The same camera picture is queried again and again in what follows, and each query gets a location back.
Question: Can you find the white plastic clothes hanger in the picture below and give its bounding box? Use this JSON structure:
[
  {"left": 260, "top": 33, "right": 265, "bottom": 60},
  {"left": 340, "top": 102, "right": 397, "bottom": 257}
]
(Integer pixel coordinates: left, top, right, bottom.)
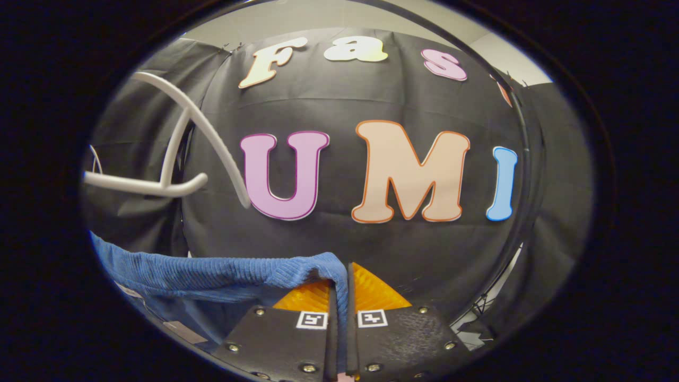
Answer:
[{"left": 82, "top": 72, "right": 251, "bottom": 209}]

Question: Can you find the black clothes rack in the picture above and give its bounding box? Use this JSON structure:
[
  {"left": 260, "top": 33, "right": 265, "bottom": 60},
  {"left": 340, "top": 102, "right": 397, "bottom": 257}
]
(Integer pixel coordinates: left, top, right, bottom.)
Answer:
[{"left": 366, "top": 0, "right": 547, "bottom": 340}]

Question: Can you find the blue corduroy jacket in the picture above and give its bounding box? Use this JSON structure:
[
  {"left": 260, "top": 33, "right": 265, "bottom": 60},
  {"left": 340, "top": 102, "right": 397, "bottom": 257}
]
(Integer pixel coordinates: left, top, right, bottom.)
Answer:
[{"left": 89, "top": 231, "right": 351, "bottom": 353}]

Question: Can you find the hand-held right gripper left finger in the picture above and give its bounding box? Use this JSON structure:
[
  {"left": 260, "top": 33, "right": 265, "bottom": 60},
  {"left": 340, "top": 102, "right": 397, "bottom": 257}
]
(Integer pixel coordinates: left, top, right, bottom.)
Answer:
[{"left": 212, "top": 280, "right": 340, "bottom": 382}]

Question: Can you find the black backdrop cloth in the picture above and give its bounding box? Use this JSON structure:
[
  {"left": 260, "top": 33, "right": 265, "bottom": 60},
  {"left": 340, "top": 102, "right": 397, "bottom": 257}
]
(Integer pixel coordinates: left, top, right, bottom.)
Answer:
[{"left": 82, "top": 27, "right": 595, "bottom": 348}]

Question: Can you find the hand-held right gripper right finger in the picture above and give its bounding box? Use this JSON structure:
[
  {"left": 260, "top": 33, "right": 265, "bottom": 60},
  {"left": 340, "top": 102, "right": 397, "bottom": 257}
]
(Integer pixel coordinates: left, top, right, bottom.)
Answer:
[{"left": 346, "top": 262, "right": 474, "bottom": 381}]

